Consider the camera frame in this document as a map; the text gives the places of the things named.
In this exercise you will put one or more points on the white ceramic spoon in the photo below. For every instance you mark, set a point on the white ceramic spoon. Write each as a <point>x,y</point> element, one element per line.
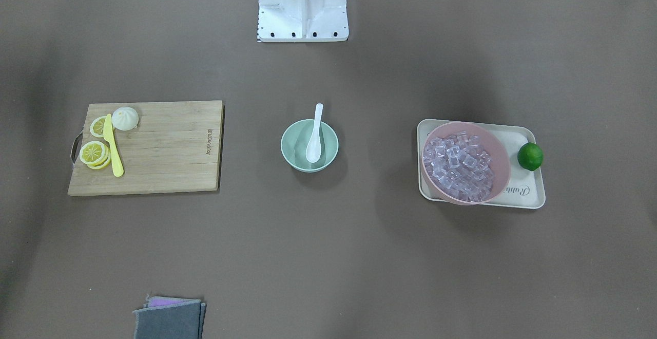
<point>314,146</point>

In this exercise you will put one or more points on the mint green bowl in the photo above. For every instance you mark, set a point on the mint green bowl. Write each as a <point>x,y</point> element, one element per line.
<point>294,142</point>

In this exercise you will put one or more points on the pink bowl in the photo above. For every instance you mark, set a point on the pink bowl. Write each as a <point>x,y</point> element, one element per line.
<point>503,164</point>

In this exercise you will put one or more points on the bamboo cutting board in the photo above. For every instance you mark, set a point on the bamboo cutting board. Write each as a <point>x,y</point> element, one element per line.
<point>176,147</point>

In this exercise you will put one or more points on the cream serving tray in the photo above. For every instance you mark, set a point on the cream serving tray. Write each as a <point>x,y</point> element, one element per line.
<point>525,189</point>

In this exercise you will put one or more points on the green lime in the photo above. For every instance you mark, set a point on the green lime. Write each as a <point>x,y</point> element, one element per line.
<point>530,156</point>

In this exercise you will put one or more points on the white steamed bun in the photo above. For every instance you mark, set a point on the white steamed bun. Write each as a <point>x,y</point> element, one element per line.
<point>125,118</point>

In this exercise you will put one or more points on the yellow plastic knife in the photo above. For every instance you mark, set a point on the yellow plastic knife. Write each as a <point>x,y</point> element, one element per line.
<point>116,162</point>

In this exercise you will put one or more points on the grey folded cloth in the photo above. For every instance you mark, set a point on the grey folded cloth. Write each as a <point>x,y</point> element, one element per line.
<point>178,321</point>

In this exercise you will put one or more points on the purple cloth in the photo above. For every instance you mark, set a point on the purple cloth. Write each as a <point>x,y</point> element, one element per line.
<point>156,301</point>

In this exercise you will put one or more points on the lower lemon slice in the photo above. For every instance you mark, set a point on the lower lemon slice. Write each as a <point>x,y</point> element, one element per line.
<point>95,154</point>

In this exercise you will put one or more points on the lemon slice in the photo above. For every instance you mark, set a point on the lemon slice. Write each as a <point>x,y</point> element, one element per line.
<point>95,154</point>
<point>97,127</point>

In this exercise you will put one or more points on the upper lemon slice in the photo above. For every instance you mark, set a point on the upper lemon slice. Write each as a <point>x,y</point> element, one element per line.
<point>97,127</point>

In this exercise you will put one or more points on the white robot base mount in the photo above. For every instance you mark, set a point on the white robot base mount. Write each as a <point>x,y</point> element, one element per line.
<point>296,21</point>

